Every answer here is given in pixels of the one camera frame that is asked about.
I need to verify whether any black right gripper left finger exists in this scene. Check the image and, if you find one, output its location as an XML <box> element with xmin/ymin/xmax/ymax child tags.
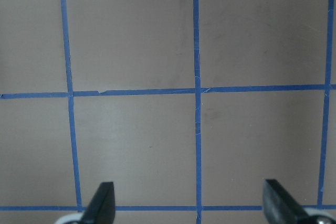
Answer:
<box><xmin>80</xmin><ymin>182</ymin><xmax>116</xmax><ymax>224</ymax></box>

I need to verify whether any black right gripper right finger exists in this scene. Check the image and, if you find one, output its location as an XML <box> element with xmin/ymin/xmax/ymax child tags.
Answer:
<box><xmin>262</xmin><ymin>179</ymin><xmax>312</xmax><ymax>224</ymax></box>

